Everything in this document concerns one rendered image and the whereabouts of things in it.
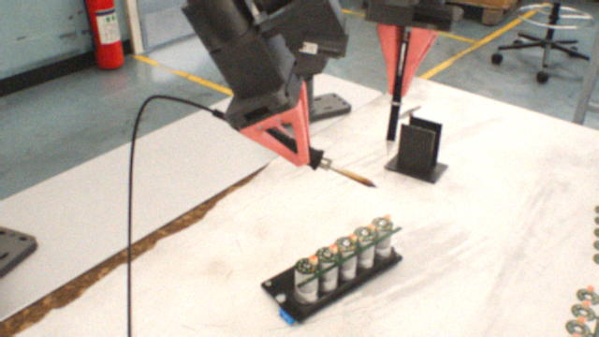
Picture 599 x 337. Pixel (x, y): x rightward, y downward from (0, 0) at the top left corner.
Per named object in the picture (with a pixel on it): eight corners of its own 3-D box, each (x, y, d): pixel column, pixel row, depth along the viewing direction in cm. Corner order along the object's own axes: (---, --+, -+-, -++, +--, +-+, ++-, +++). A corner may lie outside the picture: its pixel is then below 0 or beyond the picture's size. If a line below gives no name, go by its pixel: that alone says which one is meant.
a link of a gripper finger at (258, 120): (334, 131, 64) (296, 61, 60) (330, 165, 58) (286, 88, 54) (282, 153, 66) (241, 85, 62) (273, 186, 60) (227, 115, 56)
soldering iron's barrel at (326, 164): (368, 185, 63) (317, 162, 62) (374, 176, 63) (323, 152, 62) (368, 193, 62) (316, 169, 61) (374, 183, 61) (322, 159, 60)
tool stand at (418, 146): (413, 177, 91) (381, 117, 89) (466, 162, 84) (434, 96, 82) (397, 194, 87) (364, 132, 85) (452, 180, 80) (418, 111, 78)
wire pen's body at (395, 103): (399, 140, 63) (414, 41, 61) (395, 142, 62) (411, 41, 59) (385, 138, 64) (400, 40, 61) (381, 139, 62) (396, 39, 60)
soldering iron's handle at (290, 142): (315, 163, 63) (211, 115, 61) (326, 146, 62) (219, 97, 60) (314, 175, 61) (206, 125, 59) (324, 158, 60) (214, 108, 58)
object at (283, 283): (299, 329, 59) (299, 321, 58) (259, 290, 64) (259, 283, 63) (402, 264, 67) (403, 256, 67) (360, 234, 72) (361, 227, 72)
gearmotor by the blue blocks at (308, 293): (290, 299, 61) (290, 263, 58) (308, 288, 62) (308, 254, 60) (304, 312, 59) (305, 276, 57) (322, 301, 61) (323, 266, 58)
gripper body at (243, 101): (300, 66, 61) (268, 7, 58) (289, 108, 53) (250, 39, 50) (250, 90, 63) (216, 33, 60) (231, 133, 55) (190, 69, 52)
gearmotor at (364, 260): (347, 266, 65) (349, 231, 63) (362, 256, 67) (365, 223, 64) (361, 277, 64) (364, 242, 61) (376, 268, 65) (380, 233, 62)
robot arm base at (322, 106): (356, 70, 98) (335, 57, 104) (250, 92, 91) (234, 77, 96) (353, 110, 103) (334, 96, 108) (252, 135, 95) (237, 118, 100)
